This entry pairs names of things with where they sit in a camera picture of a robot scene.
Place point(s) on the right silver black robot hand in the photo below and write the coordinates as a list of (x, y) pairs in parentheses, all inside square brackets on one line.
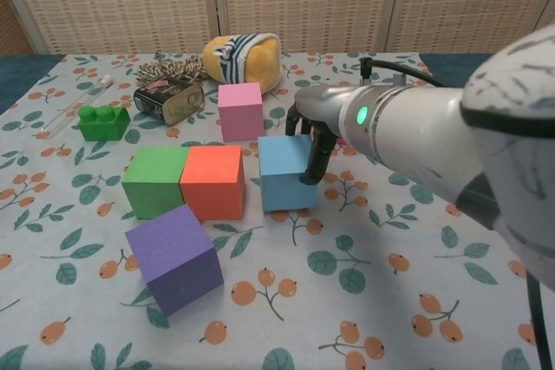
[(325, 103)]

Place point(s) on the blue foam cube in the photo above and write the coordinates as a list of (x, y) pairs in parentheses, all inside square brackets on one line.
[(282, 175)]

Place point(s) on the orange foam cube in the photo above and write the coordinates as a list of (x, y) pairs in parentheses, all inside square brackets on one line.
[(212, 183)]

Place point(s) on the green foam cube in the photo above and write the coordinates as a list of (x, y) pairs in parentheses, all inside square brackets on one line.
[(149, 183)]

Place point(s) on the purple foam cube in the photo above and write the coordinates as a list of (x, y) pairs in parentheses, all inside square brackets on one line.
[(178, 257)]

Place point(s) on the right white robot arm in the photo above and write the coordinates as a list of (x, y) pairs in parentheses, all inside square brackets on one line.
[(433, 136)]

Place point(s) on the red foam cube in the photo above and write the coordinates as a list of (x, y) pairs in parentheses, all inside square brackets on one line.
[(341, 141)]

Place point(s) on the yellow striped plush toy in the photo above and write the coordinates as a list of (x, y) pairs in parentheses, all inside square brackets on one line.
[(260, 60)]

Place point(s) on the pink foam cube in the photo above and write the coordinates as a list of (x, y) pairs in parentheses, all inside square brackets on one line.
[(240, 114)]

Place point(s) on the black gold tin can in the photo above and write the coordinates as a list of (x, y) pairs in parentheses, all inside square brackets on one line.
[(169, 99)]

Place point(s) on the green toy building brick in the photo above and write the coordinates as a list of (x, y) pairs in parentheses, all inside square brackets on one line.
[(104, 125)]

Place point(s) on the clear plastic tube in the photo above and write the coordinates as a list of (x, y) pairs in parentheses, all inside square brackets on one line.
[(93, 92)]

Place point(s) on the floral berry tablecloth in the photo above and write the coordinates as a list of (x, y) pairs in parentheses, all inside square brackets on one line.
[(65, 214)]

